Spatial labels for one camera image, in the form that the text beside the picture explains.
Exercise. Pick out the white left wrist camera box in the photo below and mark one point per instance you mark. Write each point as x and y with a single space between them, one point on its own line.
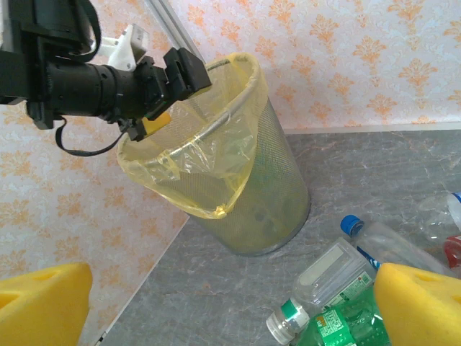
122 50

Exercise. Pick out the aluminium corner post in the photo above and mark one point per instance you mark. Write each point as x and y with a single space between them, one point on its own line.
167 18

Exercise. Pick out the green plastic bottle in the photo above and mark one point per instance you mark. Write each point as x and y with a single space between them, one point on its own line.
345 324

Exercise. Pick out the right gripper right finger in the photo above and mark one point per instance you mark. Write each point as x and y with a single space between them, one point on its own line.
421 310

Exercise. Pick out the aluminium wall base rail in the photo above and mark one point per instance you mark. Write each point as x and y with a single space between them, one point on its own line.
396 126

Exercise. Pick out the long clear bottle blue cap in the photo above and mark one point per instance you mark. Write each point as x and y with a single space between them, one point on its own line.
389 241

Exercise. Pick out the yellow plastic bin liner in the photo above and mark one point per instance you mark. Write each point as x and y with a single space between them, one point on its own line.
201 162

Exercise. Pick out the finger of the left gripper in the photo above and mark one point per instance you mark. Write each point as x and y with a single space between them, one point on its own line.
187 72
155 124

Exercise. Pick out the clear bottle blue white label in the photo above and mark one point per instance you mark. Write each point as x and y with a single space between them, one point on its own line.
437 212

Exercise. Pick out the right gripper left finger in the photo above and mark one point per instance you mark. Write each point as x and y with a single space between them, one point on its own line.
43 306

